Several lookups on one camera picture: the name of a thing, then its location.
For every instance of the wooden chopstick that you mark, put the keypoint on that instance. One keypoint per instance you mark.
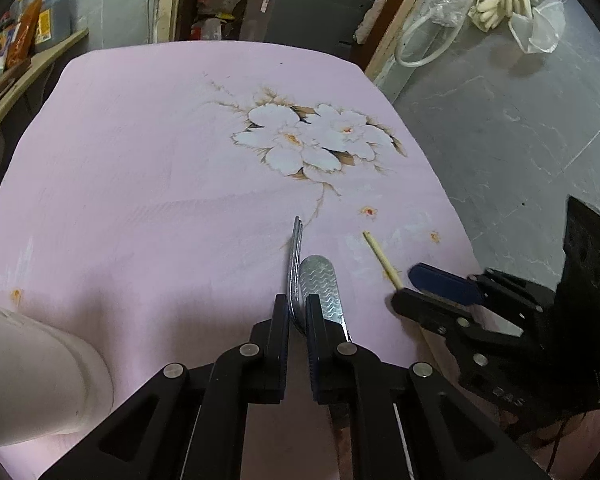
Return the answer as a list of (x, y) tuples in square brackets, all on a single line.
[(389, 269)]

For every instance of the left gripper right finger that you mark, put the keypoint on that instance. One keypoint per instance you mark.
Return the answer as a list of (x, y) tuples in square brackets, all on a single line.
[(406, 422)]

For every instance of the operator hand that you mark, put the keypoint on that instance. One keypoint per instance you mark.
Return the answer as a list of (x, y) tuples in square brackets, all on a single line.
[(576, 451)]

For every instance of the orange sauce packet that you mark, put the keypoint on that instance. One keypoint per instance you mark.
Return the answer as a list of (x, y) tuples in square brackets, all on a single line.
[(18, 50)]

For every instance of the steel knife patterned handle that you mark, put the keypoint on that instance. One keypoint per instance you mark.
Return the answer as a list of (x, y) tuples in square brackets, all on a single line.
[(318, 277)]

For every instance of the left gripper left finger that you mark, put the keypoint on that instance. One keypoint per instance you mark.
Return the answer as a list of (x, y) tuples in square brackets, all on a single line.
[(188, 423)]

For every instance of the steel fork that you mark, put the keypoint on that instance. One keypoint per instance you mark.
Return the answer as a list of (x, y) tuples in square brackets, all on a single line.
[(293, 275)]

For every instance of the pink floral tablecloth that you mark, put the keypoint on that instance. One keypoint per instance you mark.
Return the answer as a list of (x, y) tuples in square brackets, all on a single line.
[(149, 204)]

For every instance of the white plastic utensil basket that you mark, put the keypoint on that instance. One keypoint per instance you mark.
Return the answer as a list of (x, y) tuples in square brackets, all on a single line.
[(51, 382)]

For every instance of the large dark soy jug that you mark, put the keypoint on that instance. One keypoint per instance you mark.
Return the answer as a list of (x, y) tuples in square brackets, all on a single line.
[(54, 24)]

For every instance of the clear plastic mesh bag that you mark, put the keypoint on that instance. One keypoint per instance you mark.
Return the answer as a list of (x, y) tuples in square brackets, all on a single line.
[(538, 29)]

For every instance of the dark grey cabinet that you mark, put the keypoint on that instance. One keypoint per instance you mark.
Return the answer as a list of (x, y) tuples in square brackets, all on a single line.
[(326, 26)]

